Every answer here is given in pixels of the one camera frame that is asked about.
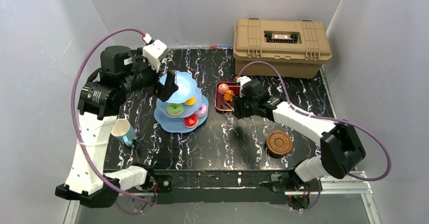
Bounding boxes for silver metal tongs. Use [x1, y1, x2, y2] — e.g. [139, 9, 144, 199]
[223, 89, 235, 112]

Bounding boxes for orange cookie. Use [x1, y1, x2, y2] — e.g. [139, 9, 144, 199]
[223, 89, 234, 102]

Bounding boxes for red rectangular tray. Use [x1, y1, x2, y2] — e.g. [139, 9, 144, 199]
[215, 82, 240, 112]

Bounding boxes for tan plastic toolbox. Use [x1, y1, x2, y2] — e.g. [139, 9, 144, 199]
[233, 19, 332, 79]

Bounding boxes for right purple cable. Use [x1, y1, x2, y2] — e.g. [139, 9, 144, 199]
[236, 61, 392, 213]

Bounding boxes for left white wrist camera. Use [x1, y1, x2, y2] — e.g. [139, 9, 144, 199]
[143, 39, 169, 73]

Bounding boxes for yellow cake slice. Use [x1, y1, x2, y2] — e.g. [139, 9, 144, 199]
[183, 97, 196, 106]

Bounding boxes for red glazed donut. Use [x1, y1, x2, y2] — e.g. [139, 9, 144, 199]
[184, 114, 199, 128]

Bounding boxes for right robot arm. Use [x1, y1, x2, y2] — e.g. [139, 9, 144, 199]
[233, 76, 366, 183]

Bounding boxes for light blue cup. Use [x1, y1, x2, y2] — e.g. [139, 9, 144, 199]
[111, 119, 136, 147]

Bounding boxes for round brown wooden box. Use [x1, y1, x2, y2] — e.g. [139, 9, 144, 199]
[266, 130, 293, 158]

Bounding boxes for green glazed donut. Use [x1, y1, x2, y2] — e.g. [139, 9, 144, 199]
[167, 103, 184, 116]

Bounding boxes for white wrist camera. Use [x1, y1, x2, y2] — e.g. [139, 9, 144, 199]
[143, 39, 169, 73]
[235, 76, 251, 87]

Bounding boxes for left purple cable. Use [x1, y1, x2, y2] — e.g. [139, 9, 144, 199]
[70, 27, 155, 215]

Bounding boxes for purple cable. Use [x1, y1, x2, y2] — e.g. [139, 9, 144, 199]
[236, 61, 392, 213]
[70, 27, 155, 215]

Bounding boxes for red blue pen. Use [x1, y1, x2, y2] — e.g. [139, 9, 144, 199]
[209, 45, 232, 50]

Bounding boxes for blue three-tier cake stand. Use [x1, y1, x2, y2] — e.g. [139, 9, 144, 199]
[154, 71, 209, 133]

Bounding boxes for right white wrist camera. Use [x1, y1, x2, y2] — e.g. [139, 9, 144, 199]
[235, 76, 251, 87]

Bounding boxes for purple glazed donut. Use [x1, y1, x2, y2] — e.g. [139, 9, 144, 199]
[194, 104, 207, 118]

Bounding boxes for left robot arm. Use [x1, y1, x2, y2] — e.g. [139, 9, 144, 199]
[55, 40, 178, 208]

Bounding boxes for pink sugared cake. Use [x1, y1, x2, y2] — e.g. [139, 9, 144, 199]
[217, 83, 229, 95]

